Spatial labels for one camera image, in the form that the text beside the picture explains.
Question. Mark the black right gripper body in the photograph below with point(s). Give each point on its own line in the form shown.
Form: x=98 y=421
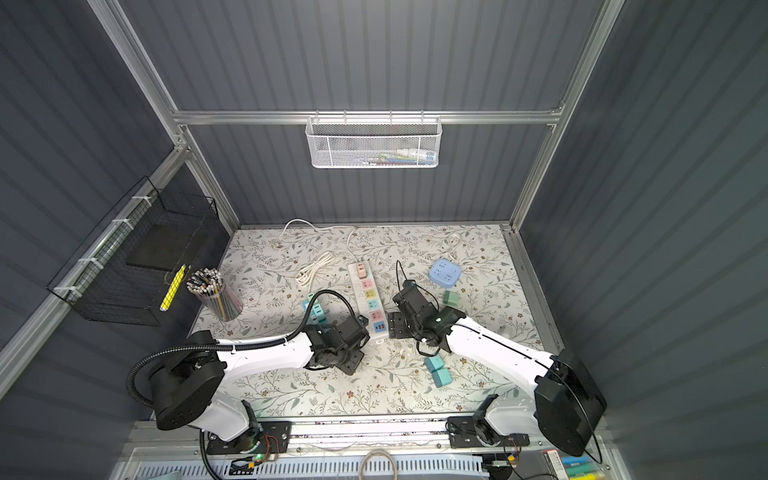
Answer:
x=401 y=326

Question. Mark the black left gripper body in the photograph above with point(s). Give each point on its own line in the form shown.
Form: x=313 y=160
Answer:
x=350 y=361

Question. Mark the teal plug adapter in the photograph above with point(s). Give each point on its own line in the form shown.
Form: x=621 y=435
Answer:
x=317 y=313

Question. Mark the pink plug adapter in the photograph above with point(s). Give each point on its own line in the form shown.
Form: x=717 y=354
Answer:
x=361 y=270

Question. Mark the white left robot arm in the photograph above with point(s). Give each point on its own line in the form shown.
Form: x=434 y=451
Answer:
x=186 y=385

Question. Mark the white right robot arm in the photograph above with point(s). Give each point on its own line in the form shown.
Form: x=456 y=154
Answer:
x=567 y=404

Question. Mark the green plug adapter right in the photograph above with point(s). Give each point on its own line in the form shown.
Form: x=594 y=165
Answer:
x=451 y=298

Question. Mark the teal power strip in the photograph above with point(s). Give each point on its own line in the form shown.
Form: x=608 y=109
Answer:
x=305 y=306

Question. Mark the white multicolour power strip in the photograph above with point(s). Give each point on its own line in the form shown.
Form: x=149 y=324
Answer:
x=370 y=303

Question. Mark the blue square power socket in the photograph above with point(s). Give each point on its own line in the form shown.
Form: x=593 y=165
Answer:
x=445 y=273

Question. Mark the pencil cup holder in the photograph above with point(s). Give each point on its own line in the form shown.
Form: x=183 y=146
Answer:
x=209 y=286

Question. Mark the yellow marker pen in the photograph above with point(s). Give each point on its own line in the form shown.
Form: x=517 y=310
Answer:
x=173 y=289

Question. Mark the clear box of markers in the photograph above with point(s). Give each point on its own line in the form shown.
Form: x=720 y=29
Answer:
x=566 y=467

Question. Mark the white wire mesh basket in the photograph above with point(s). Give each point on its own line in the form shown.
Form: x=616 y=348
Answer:
x=370 y=143

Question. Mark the black wire mesh basket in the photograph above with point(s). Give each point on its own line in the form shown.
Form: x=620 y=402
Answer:
x=123 y=274

